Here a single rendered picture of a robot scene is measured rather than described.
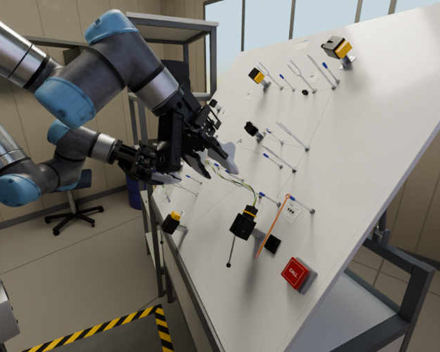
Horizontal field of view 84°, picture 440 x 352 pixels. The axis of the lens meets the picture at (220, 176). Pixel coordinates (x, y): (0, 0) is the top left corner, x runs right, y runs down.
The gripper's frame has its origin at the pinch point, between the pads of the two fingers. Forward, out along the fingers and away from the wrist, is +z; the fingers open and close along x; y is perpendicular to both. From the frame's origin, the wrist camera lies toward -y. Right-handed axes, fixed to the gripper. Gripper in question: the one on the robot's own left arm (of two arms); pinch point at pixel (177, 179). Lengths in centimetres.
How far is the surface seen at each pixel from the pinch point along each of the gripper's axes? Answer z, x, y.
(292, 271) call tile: 25.7, -21.4, 26.1
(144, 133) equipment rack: -15, 46, -62
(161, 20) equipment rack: -28, 93, -26
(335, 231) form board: 31.0, -11.6, 32.7
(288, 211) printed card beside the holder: 27.8, -5.5, 20.3
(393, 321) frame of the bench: 77, -25, 15
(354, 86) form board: 33, 30, 38
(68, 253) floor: -37, -21, -214
